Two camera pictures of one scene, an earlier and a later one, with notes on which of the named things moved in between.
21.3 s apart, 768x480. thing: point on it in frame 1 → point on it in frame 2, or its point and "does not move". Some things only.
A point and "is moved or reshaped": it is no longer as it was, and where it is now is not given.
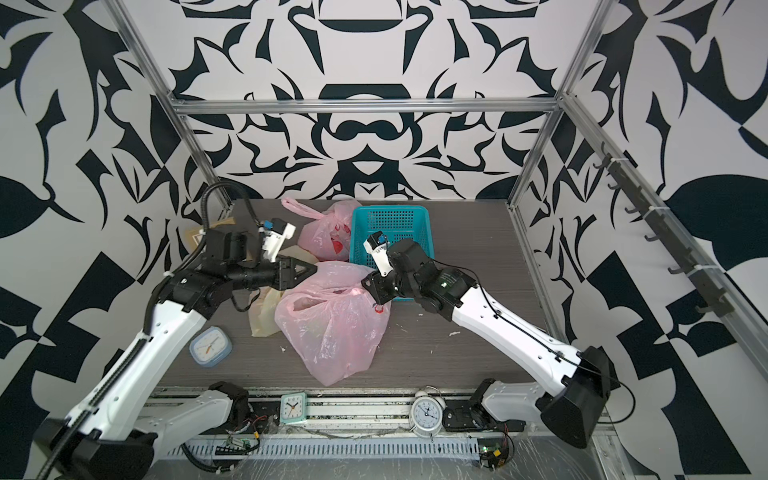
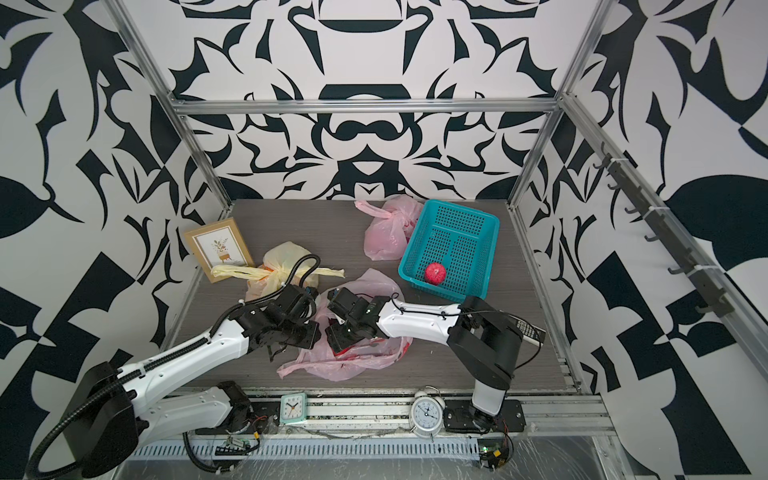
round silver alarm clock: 427,412 does not move
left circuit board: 234,446 does not move
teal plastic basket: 397,222 → 449,250
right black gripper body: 384,287 → 341,332
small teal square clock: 293,408 does not move
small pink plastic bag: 327,236 → 387,236
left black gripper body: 262,275 → 304,334
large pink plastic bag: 332,323 is moved or reshaped
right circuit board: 493,452 does not move
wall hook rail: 702,272 does not move
